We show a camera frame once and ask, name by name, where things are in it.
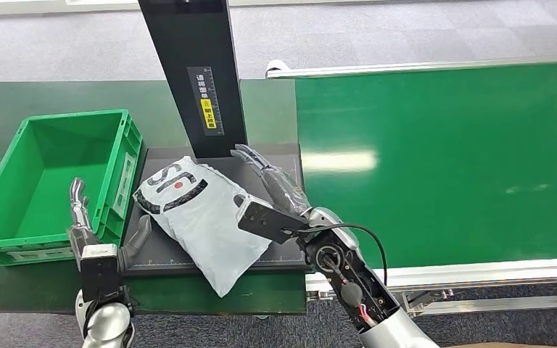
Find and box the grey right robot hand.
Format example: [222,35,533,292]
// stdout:
[230,143,311,217]

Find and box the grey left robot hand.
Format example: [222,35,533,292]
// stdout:
[67,178,153,273]

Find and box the white plastic mailer package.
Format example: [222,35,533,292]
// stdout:
[133,155,273,299]

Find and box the white conveyor roller end cap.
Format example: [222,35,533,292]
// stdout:
[265,59,289,78]

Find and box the green conveyor belt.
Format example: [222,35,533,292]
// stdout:
[295,61,557,271]

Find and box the black inbound scanner machine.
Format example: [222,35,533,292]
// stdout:
[123,0,308,278]

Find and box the green plastic crate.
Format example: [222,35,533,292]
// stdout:
[0,109,144,267]

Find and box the black yellow ruler label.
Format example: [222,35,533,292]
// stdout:
[186,65,225,137]

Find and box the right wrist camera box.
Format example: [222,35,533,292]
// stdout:
[236,198,309,245]

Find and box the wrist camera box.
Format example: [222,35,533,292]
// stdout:
[79,243,125,305]
[236,198,309,245]

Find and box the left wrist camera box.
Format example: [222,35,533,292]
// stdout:
[79,243,125,305]

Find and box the aluminium conveyor side rail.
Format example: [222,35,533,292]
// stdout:
[265,57,557,80]
[305,258,557,316]

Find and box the metal conveyor support bracket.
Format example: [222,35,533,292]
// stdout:
[400,288,455,316]

